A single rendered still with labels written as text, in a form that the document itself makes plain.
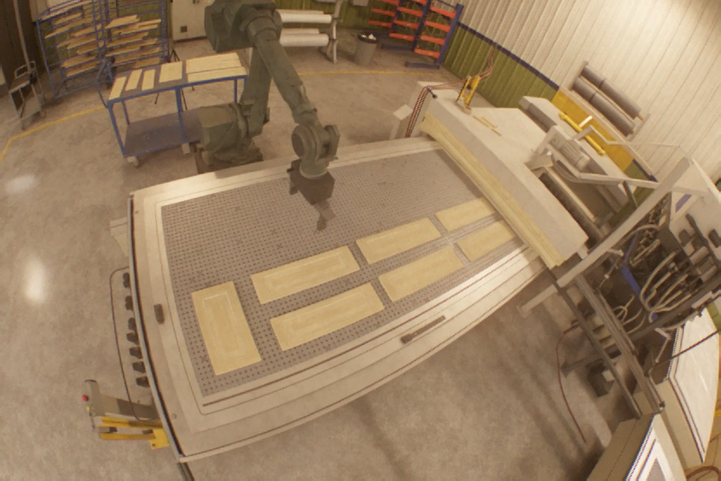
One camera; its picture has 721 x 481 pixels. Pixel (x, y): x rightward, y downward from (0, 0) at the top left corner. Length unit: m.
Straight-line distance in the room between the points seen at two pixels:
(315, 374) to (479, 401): 1.81
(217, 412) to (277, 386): 0.35
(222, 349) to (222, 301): 0.28
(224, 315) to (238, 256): 0.41
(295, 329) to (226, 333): 0.38
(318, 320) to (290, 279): 0.30
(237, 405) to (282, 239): 1.06
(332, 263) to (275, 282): 0.38
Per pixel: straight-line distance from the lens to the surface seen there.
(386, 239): 2.10
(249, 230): 2.02
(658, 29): 6.97
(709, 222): 3.59
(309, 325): 1.70
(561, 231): 2.81
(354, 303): 1.79
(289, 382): 1.64
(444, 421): 2.84
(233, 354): 1.68
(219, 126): 2.44
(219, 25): 1.99
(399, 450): 2.67
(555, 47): 7.40
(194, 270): 1.91
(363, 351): 1.73
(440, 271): 2.13
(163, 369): 1.80
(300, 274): 1.83
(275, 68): 1.57
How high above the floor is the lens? 2.50
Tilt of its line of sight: 47 degrees down
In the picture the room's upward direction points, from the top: 20 degrees clockwise
